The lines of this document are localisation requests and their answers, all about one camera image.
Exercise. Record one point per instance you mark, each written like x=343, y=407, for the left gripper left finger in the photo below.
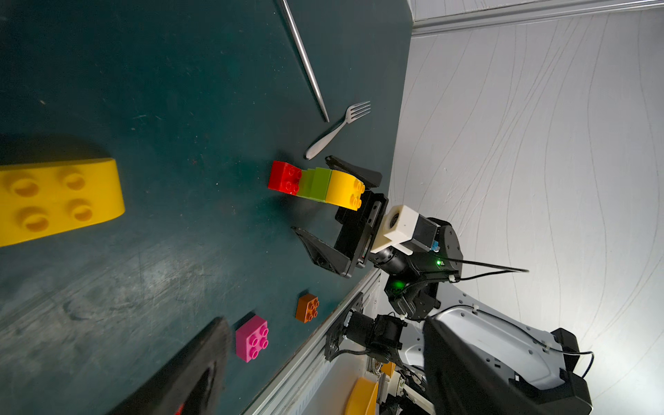
x=190, y=382

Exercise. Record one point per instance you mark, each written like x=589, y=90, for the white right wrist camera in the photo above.
x=407, y=231

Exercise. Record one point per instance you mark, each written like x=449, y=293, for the yellow curved brick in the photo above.
x=344, y=190
x=44, y=199

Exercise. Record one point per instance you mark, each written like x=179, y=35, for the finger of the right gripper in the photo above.
x=370, y=178
x=336, y=259

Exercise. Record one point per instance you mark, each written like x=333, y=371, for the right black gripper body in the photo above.
x=359, y=229

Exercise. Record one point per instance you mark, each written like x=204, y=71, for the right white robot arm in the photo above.
x=539, y=366

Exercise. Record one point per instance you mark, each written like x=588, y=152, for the small red brick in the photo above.
x=285, y=178

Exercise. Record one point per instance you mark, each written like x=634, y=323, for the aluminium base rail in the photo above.
x=292, y=389

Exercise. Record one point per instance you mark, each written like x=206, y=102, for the green brick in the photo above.
x=314, y=184

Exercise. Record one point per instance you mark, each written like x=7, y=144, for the orange brick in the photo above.
x=307, y=308

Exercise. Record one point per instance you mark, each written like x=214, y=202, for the green table mat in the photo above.
x=194, y=100

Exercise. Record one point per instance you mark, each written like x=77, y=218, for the silver metal fork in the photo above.
x=353, y=113

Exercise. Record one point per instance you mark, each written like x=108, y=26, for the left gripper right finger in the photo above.
x=459, y=381

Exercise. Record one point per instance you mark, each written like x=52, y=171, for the silver metal spoon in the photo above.
x=304, y=58

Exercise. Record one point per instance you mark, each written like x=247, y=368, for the pink brick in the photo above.
x=251, y=338

